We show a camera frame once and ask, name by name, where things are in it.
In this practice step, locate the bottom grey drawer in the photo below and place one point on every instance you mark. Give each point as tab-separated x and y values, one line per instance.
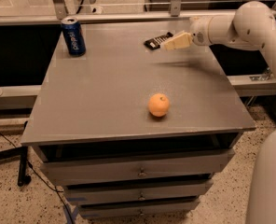
137	208

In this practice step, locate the metal bracket on rail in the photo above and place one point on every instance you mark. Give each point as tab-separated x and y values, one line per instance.
262	77

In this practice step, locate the blue pepsi can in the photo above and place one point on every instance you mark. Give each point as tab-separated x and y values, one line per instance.
72	34

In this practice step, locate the black rxbar chocolate bar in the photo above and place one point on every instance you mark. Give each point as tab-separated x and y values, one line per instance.
155	42

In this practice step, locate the grey drawer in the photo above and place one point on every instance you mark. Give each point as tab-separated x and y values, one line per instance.
137	208
183	188
136	168

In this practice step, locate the grey metal railing frame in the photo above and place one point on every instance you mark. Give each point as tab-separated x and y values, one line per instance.
23	12

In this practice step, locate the black metal stand leg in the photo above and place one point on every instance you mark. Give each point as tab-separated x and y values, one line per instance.
22	153

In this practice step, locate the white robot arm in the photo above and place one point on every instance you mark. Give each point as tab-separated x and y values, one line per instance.
251	27

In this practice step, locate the orange fruit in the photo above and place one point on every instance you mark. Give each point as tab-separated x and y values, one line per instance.
158	105

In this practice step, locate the top grey drawer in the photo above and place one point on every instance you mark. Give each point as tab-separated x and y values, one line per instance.
136	168

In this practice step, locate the middle grey drawer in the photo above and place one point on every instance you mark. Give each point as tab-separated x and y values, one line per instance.
183	188

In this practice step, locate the grey drawer cabinet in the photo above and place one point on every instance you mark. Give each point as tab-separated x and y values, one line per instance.
95	107

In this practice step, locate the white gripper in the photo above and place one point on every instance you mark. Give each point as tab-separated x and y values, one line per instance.
200	32

